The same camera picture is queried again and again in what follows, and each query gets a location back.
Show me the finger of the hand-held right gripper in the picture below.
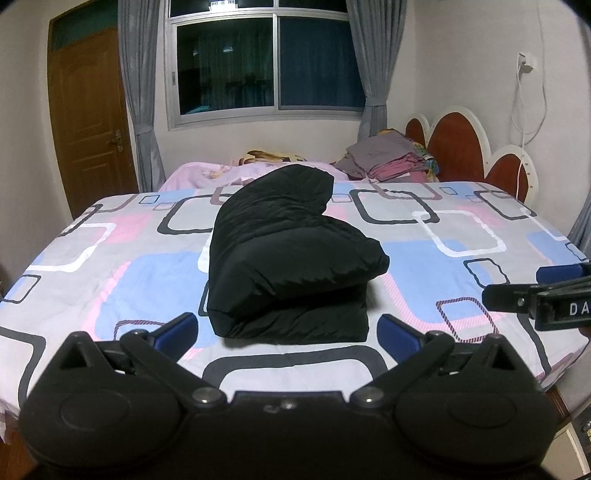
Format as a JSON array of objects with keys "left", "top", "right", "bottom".
[
  {"left": 481, "top": 283, "right": 542, "bottom": 315},
  {"left": 536, "top": 263, "right": 591, "bottom": 296}
]

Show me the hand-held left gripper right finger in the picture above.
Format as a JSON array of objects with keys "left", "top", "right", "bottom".
[{"left": 350, "top": 314, "right": 525, "bottom": 410}]

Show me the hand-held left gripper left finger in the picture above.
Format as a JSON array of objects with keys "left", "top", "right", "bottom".
[{"left": 53, "top": 312, "right": 228, "bottom": 410}]

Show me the black puffer jacket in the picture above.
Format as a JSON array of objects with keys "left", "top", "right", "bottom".
[{"left": 198, "top": 164, "right": 391, "bottom": 345}]

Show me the bed with patterned sheet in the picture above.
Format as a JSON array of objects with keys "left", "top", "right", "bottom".
[{"left": 0, "top": 178, "right": 591, "bottom": 444}]

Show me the grey hanging cloth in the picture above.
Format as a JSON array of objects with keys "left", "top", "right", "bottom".
[{"left": 569, "top": 196, "right": 591, "bottom": 253}]

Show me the wooden bedside cabinet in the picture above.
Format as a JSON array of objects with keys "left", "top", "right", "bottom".
[{"left": 545, "top": 385, "right": 591, "bottom": 467}]

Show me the colourful printed cloth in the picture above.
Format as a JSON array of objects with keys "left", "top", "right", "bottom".
[{"left": 406, "top": 138, "right": 440, "bottom": 184}]

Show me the pink blanket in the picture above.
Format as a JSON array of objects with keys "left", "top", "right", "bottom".
[{"left": 157, "top": 159, "right": 347, "bottom": 193}]

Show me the pink folded cloth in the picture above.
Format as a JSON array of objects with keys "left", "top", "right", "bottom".
[{"left": 369, "top": 154, "right": 428, "bottom": 182}]

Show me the red and white headboard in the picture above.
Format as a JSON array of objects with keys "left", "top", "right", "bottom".
[{"left": 404, "top": 105, "right": 541, "bottom": 204}]

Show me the grey folded cloth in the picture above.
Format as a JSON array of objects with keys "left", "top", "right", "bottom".
[{"left": 333, "top": 137, "right": 419, "bottom": 181}]

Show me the yellow printed pillow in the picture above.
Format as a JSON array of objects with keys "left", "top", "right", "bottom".
[{"left": 238, "top": 148, "right": 308, "bottom": 166}]

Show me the brown wooden door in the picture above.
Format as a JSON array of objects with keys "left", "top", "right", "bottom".
[{"left": 47, "top": 6, "right": 140, "bottom": 220}]

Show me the grey curtain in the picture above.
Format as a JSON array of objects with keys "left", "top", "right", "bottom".
[
  {"left": 346, "top": 0, "right": 407, "bottom": 140},
  {"left": 117, "top": 0, "right": 167, "bottom": 193}
]

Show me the sliding glass window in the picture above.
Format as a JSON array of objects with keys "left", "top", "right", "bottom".
[{"left": 166, "top": 0, "right": 368, "bottom": 130}]

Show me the white charging cable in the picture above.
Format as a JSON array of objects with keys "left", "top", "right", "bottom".
[{"left": 510, "top": 69, "right": 550, "bottom": 204}]

